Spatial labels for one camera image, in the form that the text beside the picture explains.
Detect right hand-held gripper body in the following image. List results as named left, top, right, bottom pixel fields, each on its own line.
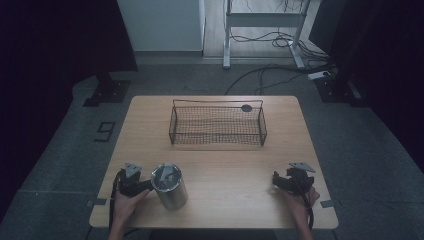
left=278, top=162, right=317, bottom=196

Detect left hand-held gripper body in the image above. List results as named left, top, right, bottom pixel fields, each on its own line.
left=115, top=162, right=150, bottom=198

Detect stainless steel cup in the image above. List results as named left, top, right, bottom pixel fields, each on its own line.
left=150, top=162, right=189, bottom=211

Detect person's right hand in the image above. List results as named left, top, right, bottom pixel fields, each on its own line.
left=281, top=186, right=321, bottom=219

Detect person's left hand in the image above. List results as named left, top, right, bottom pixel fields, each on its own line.
left=112, top=188, right=152, bottom=225

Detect black stand base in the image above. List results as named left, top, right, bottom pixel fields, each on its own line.
left=314, top=73, right=369, bottom=108
left=82, top=71, right=132, bottom=108

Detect white power strip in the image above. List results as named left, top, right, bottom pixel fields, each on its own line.
left=306, top=70, right=335, bottom=81

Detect dark curtain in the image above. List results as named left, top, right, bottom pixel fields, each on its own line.
left=308, top=0, right=424, bottom=164
left=0, top=0, right=139, bottom=221

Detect white cabinet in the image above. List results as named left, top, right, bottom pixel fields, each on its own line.
left=116, top=0, right=207, bottom=53

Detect left hand-held gripper cable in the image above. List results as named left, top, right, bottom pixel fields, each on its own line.
left=108, top=171, right=122, bottom=231

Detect hand-held gripper cable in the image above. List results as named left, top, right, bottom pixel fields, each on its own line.
left=298, top=181, right=315, bottom=232
left=108, top=171, right=122, bottom=231

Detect right hand-held gripper cable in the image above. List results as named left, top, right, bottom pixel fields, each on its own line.
left=298, top=181, right=315, bottom=232

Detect black wire mesh basket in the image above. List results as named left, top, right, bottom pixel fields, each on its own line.
left=168, top=98, right=268, bottom=147

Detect black floor cables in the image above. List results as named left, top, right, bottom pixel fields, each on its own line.
left=224, top=28, right=337, bottom=97

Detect white metal desk frame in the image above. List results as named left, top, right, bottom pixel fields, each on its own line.
left=222, top=0, right=313, bottom=70

